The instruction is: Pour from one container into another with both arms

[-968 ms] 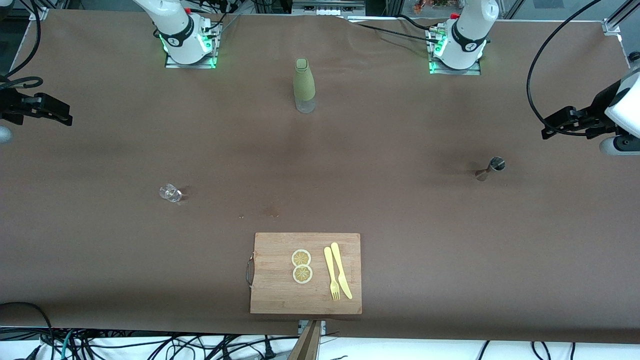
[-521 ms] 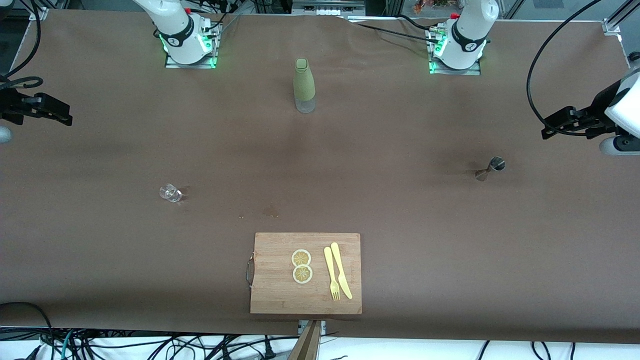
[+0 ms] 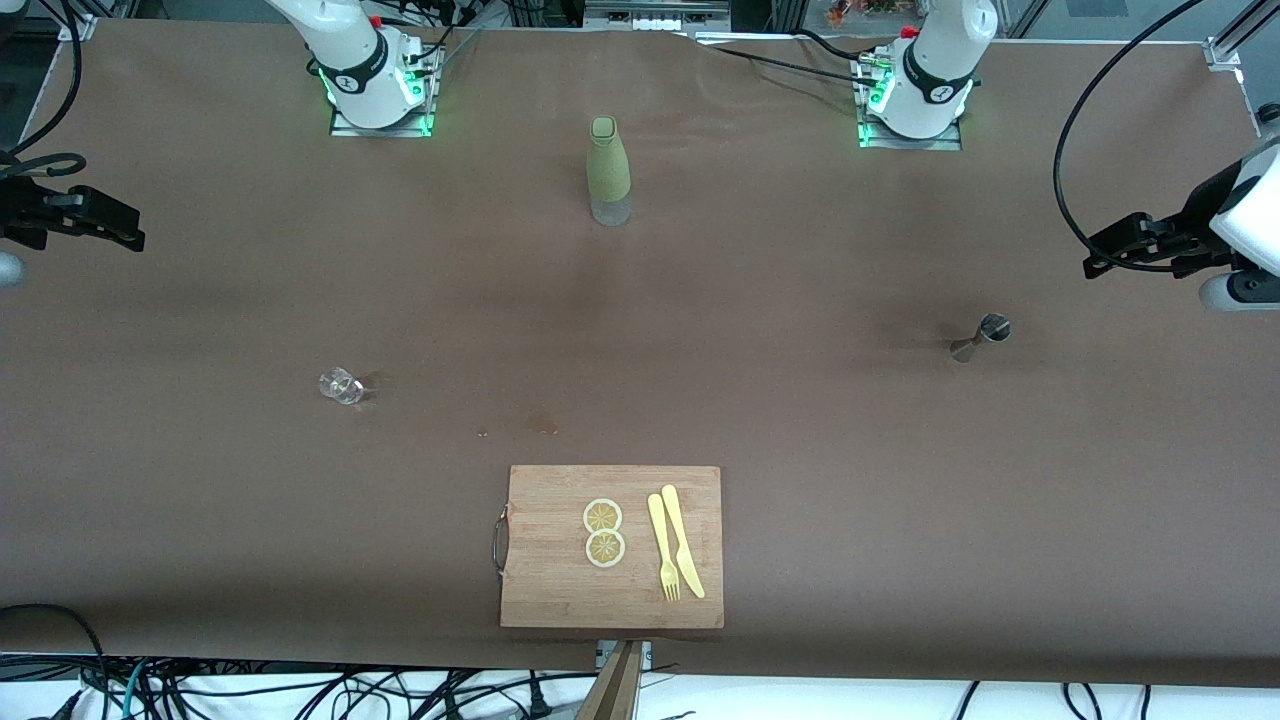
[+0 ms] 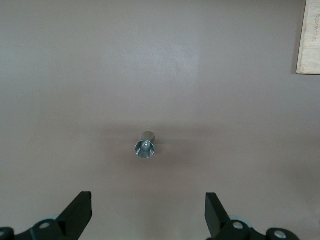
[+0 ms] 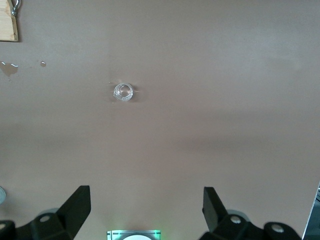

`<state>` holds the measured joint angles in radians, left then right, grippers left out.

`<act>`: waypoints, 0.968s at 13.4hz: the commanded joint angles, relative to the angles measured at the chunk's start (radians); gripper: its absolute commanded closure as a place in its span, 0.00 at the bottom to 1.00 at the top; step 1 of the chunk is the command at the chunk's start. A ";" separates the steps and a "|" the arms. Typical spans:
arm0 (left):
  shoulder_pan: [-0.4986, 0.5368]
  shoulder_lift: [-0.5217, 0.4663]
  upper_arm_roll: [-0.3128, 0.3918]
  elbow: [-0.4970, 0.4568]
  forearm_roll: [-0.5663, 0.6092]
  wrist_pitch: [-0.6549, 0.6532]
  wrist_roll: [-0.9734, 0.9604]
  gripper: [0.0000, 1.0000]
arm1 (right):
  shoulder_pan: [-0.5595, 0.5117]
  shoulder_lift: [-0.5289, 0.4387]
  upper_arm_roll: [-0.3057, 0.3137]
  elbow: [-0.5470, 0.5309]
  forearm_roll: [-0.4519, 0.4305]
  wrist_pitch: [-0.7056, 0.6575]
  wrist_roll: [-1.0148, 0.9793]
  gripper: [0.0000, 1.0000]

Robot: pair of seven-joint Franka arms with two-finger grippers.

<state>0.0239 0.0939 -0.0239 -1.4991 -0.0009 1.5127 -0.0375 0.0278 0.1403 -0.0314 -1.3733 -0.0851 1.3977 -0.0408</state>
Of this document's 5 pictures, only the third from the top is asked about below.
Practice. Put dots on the aluminium frame beam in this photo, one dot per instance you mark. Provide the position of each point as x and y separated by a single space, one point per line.
1250 22

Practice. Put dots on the wooden cutting board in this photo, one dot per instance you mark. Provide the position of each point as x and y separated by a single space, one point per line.
560 590

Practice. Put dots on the lemon slice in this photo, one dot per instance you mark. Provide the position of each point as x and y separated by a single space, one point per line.
602 516
605 548

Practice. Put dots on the steel jigger measuring cup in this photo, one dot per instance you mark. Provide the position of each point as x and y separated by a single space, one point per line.
992 327

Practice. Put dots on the small clear glass cup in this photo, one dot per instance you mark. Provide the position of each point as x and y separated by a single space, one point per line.
342 386

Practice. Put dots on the wooden camera post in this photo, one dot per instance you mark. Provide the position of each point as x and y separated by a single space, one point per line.
615 695

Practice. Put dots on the aluminium corner bracket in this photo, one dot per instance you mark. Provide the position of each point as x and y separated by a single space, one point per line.
1222 55
78 27

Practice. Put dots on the green sleeved glass bottle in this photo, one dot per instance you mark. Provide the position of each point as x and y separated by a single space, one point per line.
608 165

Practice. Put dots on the yellow plastic knife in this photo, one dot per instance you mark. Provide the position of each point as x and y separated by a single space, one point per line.
678 535

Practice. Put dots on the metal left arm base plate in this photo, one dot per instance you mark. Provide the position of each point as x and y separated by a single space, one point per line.
905 143

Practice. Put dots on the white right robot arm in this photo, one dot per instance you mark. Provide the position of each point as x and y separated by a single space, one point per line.
355 60

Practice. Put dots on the brown table cover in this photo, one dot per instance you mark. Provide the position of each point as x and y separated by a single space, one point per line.
800 450

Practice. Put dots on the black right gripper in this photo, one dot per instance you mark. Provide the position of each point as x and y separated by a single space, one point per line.
20 212

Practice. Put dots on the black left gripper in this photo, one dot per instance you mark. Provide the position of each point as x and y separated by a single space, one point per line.
1192 226

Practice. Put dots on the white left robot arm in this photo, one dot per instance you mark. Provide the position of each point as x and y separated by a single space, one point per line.
930 80

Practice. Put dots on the metal post bracket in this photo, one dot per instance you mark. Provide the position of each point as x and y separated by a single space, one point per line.
645 655

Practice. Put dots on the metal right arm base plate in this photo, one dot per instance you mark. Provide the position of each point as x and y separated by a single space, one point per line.
380 130

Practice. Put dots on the yellow plastic fork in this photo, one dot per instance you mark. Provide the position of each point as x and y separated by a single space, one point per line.
660 535

